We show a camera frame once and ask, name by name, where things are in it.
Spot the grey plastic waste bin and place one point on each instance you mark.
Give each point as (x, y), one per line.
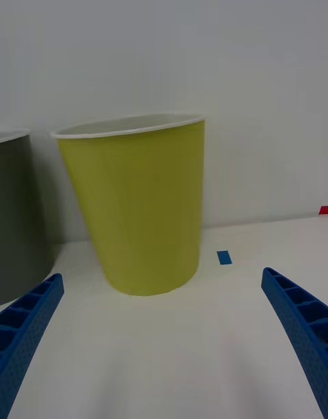
(18, 217)

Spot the yellow-green plastic waste bin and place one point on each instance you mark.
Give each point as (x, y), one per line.
(143, 203)

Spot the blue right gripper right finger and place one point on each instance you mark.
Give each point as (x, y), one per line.
(302, 323)

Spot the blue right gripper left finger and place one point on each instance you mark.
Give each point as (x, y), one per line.
(25, 326)

